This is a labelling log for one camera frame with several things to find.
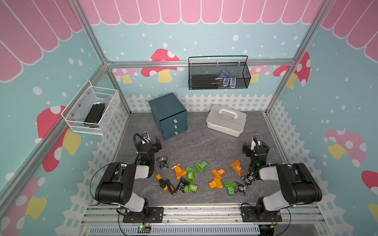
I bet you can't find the green cookie packet right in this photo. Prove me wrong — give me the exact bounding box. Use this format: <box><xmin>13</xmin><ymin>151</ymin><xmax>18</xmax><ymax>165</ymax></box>
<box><xmin>224</xmin><ymin>182</ymin><xmax>237</xmax><ymax>196</ymax></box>

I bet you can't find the white slotted cable duct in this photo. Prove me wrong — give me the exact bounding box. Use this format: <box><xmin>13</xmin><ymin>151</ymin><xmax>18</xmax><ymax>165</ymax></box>
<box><xmin>88</xmin><ymin>225</ymin><xmax>262</xmax><ymax>236</ymax></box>

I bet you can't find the white plastic lidded box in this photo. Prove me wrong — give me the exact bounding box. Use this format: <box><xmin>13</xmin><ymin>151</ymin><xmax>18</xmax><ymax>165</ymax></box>
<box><xmin>206</xmin><ymin>105</ymin><xmax>247</xmax><ymax>137</ymax></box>

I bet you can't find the orange cookie packet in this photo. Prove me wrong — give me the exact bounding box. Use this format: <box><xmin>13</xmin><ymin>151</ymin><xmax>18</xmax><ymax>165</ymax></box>
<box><xmin>209</xmin><ymin>177</ymin><xmax>223</xmax><ymax>189</ymax></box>
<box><xmin>212</xmin><ymin>167</ymin><xmax>226</xmax><ymax>180</ymax></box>
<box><xmin>171</xmin><ymin>163</ymin><xmax>187</xmax><ymax>180</ymax></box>
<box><xmin>229</xmin><ymin>160</ymin><xmax>245</xmax><ymax>176</ymax></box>

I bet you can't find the orange handled screwdriver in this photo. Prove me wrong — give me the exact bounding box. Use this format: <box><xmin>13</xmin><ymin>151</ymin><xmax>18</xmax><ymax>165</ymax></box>
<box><xmin>160</xmin><ymin>167</ymin><xmax>177</xmax><ymax>196</ymax></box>

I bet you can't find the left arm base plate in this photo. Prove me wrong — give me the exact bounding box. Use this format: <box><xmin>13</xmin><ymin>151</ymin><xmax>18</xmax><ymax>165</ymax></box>
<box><xmin>122</xmin><ymin>207</ymin><xmax>164</xmax><ymax>224</ymax></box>

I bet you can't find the blue white item in basket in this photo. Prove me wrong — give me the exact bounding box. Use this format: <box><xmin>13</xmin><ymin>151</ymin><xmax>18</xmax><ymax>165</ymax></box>
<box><xmin>215</xmin><ymin>71</ymin><xmax>237</xmax><ymax>89</ymax></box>

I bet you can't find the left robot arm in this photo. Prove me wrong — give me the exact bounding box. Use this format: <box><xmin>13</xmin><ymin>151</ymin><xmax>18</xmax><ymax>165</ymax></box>
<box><xmin>93</xmin><ymin>132</ymin><xmax>161</xmax><ymax>217</ymax></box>

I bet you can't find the yellow handled screwdriver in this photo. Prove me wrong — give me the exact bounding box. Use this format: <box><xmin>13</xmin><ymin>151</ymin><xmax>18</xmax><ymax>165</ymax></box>
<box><xmin>154</xmin><ymin>168</ymin><xmax>168</xmax><ymax>191</ymax></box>

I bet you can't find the green cookie packet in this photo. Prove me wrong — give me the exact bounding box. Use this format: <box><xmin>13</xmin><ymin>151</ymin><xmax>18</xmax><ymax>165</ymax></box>
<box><xmin>195</xmin><ymin>161</ymin><xmax>210</xmax><ymax>173</ymax></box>
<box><xmin>186</xmin><ymin>167</ymin><xmax>198</xmax><ymax>183</ymax></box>
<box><xmin>184</xmin><ymin>184</ymin><xmax>198</xmax><ymax>193</ymax></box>
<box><xmin>224</xmin><ymin>182</ymin><xmax>237</xmax><ymax>196</ymax></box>

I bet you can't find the teal three-drawer cabinet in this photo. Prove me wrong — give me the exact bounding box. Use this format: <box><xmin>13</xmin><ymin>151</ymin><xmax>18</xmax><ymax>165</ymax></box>
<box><xmin>149</xmin><ymin>93</ymin><xmax>188</xmax><ymax>140</ymax></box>

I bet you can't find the white wire wall basket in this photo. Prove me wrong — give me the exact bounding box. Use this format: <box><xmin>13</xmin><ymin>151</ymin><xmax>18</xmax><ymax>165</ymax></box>
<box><xmin>61</xmin><ymin>81</ymin><xmax>121</xmax><ymax>135</ymax></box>

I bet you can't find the green cookie packet upper middle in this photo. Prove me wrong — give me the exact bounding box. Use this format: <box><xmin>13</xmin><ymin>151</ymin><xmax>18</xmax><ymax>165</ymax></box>
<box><xmin>195</xmin><ymin>161</ymin><xmax>210</xmax><ymax>173</ymax></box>

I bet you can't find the small green circuit board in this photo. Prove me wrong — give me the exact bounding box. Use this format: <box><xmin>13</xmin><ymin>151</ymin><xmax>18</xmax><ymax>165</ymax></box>
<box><xmin>137</xmin><ymin>225</ymin><xmax>152</xmax><ymax>234</ymax></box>

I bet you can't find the orange cookie packet right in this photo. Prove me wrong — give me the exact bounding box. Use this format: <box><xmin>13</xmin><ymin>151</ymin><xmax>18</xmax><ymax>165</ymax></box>
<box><xmin>229</xmin><ymin>160</ymin><xmax>245</xmax><ymax>176</ymax></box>

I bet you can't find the black wire wall basket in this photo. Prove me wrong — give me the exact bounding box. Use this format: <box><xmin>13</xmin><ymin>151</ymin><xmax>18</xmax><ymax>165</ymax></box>
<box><xmin>188</xmin><ymin>55</ymin><xmax>251</xmax><ymax>90</ymax></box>

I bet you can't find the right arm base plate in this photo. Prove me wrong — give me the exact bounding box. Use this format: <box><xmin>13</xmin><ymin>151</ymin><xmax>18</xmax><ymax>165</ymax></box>
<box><xmin>240</xmin><ymin>205</ymin><xmax>282</xmax><ymax>224</ymax></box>

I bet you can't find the green cookie packet left middle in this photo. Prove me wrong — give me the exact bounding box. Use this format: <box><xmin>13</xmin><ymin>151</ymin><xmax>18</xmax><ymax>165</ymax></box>
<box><xmin>186</xmin><ymin>167</ymin><xmax>198</xmax><ymax>183</ymax></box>

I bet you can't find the black box in white basket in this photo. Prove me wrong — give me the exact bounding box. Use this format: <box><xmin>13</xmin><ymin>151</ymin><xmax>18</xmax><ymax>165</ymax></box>
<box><xmin>84</xmin><ymin>103</ymin><xmax>105</xmax><ymax>127</ymax></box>

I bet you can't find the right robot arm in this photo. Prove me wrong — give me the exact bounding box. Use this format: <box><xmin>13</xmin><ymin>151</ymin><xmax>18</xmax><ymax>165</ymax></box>
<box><xmin>241</xmin><ymin>135</ymin><xmax>322</xmax><ymax>222</ymax></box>

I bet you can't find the green cookie packet lower left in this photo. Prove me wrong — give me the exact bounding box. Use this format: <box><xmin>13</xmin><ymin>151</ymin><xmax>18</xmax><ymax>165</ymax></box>
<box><xmin>184</xmin><ymin>184</ymin><xmax>198</xmax><ymax>193</ymax></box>

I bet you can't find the orange cookie packet lower centre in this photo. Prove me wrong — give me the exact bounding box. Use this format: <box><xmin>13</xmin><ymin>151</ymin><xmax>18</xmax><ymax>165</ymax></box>
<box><xmin>209</xmin><ymin>177</ymin><xmax>223</xmax><ymax>189</ymax></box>

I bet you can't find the orange cookie packet far left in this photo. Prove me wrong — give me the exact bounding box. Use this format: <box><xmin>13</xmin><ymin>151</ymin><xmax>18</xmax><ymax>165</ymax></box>
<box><xmin>171</xmin><ymin>163</ymin><xmax>187</xmax><ymax>180</ymax></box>

